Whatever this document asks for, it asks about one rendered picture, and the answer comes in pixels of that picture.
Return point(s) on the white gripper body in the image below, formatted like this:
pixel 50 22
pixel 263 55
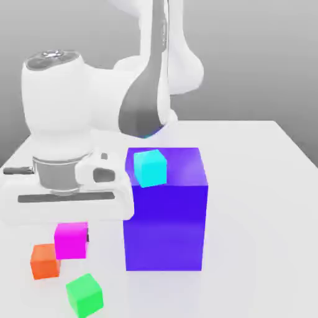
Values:
pixel 74 208

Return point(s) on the small magenta cube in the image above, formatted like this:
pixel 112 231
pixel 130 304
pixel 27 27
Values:
pixel 70 241

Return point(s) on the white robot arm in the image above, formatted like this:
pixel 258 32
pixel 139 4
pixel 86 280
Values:
pixel 62 99

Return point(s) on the small orange cube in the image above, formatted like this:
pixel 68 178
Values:
pixel 43 263

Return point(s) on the small cyan cube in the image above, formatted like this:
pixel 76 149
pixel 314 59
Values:
pixel 151 169

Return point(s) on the small green cube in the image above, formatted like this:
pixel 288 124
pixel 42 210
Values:
pixel 85 297

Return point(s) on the large blue box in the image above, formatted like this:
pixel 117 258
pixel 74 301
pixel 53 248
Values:
pixel 166 223

